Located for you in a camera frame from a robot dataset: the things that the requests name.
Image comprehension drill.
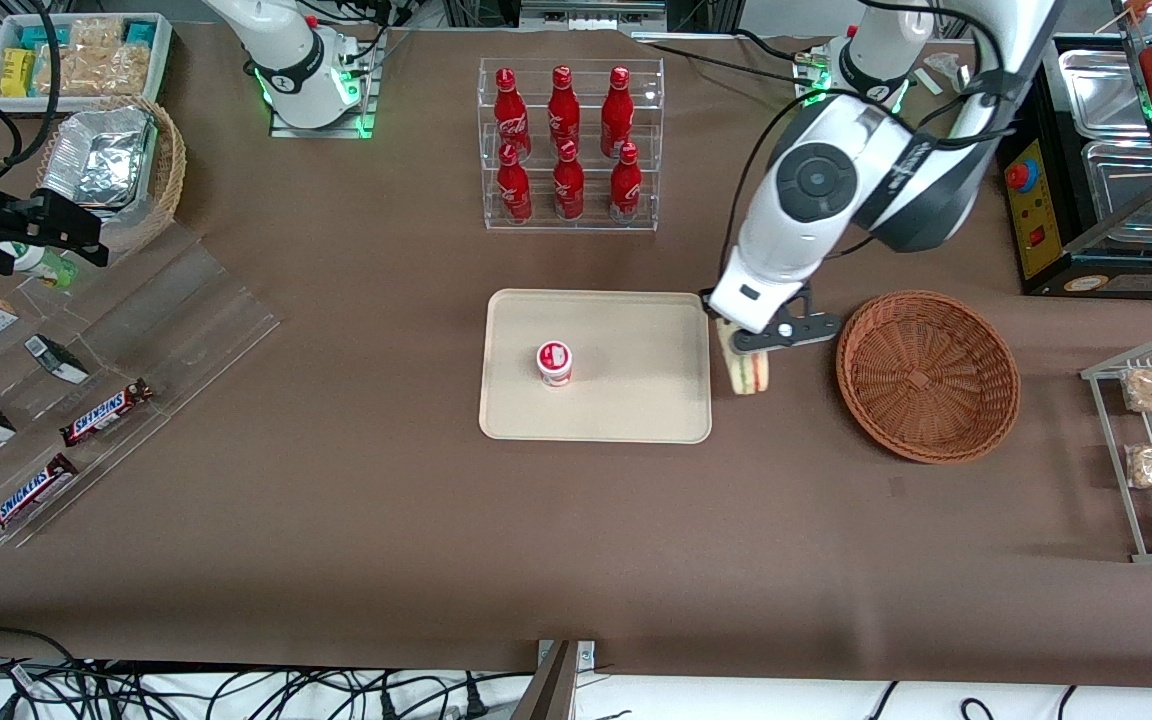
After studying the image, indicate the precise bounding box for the black food warmer machine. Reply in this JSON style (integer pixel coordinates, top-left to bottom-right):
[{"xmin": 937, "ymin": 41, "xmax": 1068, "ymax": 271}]
[{"xmin": 996, "ymin": 0, "xmax": 1152, "ymax": 301}]

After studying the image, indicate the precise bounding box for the triangle sandwich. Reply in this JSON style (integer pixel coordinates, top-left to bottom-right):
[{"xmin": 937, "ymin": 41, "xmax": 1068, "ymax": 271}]
[{"xmin": 718, "ymin": 318, "xmax": 771, "ymax": 398}]

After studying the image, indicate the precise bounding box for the clear acrylic tiered stand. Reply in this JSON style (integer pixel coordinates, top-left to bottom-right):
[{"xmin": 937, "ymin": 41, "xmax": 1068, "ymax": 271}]
[{"xmin": 0, "ymin": 220, "xmax": 283, "ymax": 550}]

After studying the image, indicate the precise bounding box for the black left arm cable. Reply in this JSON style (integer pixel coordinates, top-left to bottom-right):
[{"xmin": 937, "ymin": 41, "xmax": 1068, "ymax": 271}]
[{"xmin": 721, "ymin": 0, "xmax": 1012, "ymax": 291}]

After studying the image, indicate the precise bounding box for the brown round wicker basket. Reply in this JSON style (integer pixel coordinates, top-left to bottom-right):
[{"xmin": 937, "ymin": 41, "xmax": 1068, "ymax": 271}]
[{"xmin": 835, "ymin": 290, "xmax": 1021, "ymax": 465}]

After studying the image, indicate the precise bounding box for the brown snickers bar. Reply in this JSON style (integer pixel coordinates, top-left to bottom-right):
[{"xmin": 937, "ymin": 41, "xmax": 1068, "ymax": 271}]
[
  {"xmin": 59, "ymin": 378, "xmax": 155, "ymax": 448},
  {"xmin": 0, "ymin": 453, "xmax": 80, "ymax": 540}
]

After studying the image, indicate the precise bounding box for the yellow snack packet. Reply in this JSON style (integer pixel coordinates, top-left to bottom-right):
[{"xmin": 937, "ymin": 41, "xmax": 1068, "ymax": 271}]
[{"xmin": 0, "ymin": 47, "xmax": 38, "ymax": 99}]

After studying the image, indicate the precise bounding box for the metal table edge bracket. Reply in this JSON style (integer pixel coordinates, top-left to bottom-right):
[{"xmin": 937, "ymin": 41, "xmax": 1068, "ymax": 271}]
[{"xmin": 516, "ymin": 639, "xmax": 599, "ymax": 720}]

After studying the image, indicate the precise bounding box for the red white yogurt cup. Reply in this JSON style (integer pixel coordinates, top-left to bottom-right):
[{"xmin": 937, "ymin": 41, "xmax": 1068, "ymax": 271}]
[{"xmin": 536, "ymin": 341, "xmax": 574, "ymax": 388}]

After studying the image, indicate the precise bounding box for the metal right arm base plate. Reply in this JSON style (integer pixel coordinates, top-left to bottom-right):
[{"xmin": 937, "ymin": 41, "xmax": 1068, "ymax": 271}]
[{"xmin": 268, "ymin": 28, "xmax": 379, "ymax": 140}]

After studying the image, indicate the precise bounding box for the silver metal warmer tray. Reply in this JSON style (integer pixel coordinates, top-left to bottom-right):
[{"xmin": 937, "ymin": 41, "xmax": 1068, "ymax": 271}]
[
  {"xmin": 1081, "ymin": 140, "xmax": 1152, "ymax": 223},
  {"xmin": 1058, "ymin": 48, "xmax": 1152, "ymax": 141}
]

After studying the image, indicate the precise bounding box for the silver foil container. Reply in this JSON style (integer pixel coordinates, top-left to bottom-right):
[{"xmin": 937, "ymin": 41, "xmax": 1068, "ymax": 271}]
[{"xmin": 40, "ymin": 105, "xmax": 160, "ymax": 227}]

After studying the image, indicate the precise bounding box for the clear acrylic bottle rack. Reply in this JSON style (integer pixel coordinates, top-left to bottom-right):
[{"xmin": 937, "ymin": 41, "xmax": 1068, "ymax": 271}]
[{"xmin": 478, "ymin": 57, "xmax": 665, "ymax": 233}]

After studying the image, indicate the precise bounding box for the white plastic snack bin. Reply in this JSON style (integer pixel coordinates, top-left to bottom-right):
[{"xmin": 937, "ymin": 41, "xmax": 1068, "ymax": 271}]
[{"xmin": 0, "ymin": 12, "xmax": 175, "ymax": 114}]

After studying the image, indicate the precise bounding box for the clear rice cracker pack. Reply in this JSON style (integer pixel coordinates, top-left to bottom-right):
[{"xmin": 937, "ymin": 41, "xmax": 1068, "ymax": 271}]
[
  {"xmin": 70, "ymin": 17, "xmax": 128, "ymax": 52},
  {"xmin": 34, "ymin": 44, "xmax": 154, "ymax": 99}
]

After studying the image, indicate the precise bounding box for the green white small bottle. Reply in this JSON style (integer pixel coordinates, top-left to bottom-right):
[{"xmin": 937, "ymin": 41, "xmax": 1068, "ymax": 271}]
[{"xmin": 0, "ymin": 240, "xmax": 80, "ymax": 290}]

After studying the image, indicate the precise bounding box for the red cola bottle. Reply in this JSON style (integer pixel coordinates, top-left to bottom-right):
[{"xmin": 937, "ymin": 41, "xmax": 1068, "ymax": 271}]
[
  {"xmin": 608, "ymin": 142, "xmax": 644, "ymax": 224},
  {"xmin": 493, "ymin": 68, "xmax": 533, "ymax": 161},
  {"xmin": 600, "ymin": 67, "xmax": 636, "ymax": 159},
  {"xmin": 547, "ymin": 66, "xmax": 583, "ymax": 151},
  {"xmin": 551, "ymin": 140, "xmax": 586, "ymax": 222},
  {"xmin": 495, "ymin": 143, "xmax": 535, "ymax": 225}
]

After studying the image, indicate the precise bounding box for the black floor cable bundle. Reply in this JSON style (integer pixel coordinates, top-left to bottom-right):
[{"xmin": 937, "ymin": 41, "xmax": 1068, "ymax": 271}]
[{"xmin": 0, "ymin": 627, "xmax": 537, "ymax": 720}]

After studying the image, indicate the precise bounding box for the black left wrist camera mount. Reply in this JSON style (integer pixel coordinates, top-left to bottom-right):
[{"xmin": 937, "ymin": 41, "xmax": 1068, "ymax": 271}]
[{"xmin": 731, "ymin": 288, "xmax": 844, "ymax": 354}]

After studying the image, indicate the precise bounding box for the beige plastic tray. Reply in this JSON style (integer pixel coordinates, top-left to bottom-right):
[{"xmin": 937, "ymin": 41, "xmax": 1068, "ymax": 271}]
[{"xmin": 478, "ymin": 289, "xmax": 713, "ymax": 444}]

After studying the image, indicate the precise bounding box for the tan wicker basket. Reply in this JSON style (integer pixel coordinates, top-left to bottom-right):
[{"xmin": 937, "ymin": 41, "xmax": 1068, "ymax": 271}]
[{"xmin": 36, "ymin": 95, "xmax": 188, "ymax": 257}]

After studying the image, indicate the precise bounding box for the silver wire display rack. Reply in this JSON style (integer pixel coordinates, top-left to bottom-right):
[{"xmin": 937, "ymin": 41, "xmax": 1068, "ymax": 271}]
[{"xmin": 1081, "ymin": 333, "xmax": 1152, "ymax": 565}]

